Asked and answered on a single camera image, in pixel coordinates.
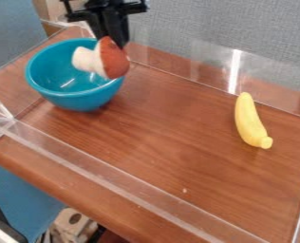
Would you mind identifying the brown white toy mushroom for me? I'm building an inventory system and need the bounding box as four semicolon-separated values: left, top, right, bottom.
71;36;130;79

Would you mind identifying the clear acrylic barrier wall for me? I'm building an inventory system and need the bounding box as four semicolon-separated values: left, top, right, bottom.
0;17;300;243

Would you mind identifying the wooden block with hole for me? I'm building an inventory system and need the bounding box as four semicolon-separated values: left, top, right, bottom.
50;208;98;243

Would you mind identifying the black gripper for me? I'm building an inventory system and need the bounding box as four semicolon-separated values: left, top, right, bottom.
59;0;150;48

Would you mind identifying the yellow toy banana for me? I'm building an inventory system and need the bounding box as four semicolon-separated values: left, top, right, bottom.
236;92;273;149

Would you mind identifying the blue cabinet panel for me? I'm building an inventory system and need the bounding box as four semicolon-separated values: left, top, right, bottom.
0;166;65;243

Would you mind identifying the blue plastic bowl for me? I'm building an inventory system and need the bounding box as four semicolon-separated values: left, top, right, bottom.
25;38;125;112

